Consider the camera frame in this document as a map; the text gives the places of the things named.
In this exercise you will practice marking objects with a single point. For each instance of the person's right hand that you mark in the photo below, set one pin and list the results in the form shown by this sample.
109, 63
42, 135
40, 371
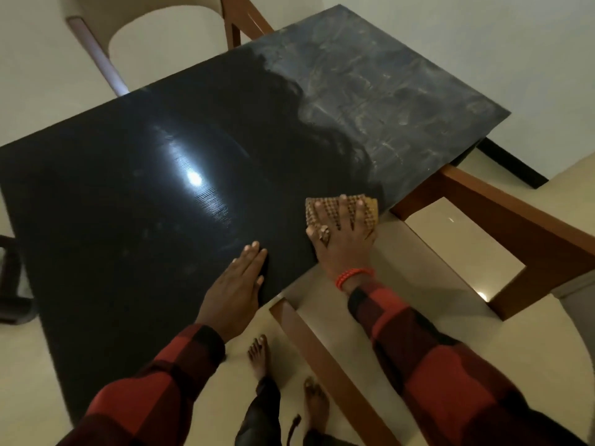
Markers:
346, 248

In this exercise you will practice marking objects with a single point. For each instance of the person's left hand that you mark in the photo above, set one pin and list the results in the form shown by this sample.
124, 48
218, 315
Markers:
230, 294

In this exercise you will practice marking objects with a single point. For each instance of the person's right little finger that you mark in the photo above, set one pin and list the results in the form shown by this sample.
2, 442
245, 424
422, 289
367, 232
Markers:
371, 232

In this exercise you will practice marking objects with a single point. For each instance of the person's right middle finger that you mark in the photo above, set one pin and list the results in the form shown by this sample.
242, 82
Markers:
344, 213

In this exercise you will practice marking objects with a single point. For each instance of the person's right thumb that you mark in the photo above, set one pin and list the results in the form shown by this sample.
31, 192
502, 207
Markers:
311, 234

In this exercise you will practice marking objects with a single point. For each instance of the person's left little finger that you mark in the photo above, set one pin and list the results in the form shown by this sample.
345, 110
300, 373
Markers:
227, 271

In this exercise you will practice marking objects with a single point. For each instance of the person's left middle finger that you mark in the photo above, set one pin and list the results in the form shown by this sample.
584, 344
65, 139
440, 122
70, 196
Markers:
248, 257

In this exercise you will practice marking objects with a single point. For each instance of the person's left thumb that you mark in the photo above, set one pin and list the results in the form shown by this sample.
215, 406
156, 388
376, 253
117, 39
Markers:
258, 285

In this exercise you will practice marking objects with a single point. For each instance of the yellow waffle cleaning cloth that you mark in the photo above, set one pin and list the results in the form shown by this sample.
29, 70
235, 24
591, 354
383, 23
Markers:
330, 208

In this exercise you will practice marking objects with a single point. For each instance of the person's left forearm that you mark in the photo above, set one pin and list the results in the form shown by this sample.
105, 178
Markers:
153, 390

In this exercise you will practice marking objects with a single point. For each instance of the person's right forearm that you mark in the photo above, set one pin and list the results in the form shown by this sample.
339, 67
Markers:
441, 366

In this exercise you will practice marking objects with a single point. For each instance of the person's left foot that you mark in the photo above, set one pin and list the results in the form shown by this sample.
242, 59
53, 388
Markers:
258, 356

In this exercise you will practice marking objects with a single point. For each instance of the person's foot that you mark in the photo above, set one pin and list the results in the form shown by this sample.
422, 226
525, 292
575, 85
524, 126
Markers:
316, 404
258, 356

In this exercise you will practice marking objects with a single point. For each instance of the person's left leg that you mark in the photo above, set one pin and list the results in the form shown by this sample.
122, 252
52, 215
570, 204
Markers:
260, 413

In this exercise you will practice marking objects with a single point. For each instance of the person's leg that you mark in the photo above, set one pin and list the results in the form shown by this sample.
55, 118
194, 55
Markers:
260, 413
327, 439

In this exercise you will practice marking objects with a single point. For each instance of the person's right foot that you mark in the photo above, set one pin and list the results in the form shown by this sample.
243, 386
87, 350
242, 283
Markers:
316, 404

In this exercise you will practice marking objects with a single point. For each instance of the black skirting board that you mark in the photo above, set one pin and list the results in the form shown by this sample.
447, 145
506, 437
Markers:
513, 164

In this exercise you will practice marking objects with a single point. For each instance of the person's right leg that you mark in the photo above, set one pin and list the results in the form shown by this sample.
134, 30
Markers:
327, 439

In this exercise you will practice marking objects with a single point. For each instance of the dark chair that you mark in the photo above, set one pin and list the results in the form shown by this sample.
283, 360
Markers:
11, 283

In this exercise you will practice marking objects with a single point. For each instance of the cream chair with wooden frame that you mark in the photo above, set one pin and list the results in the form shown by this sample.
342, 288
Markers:
162, 41

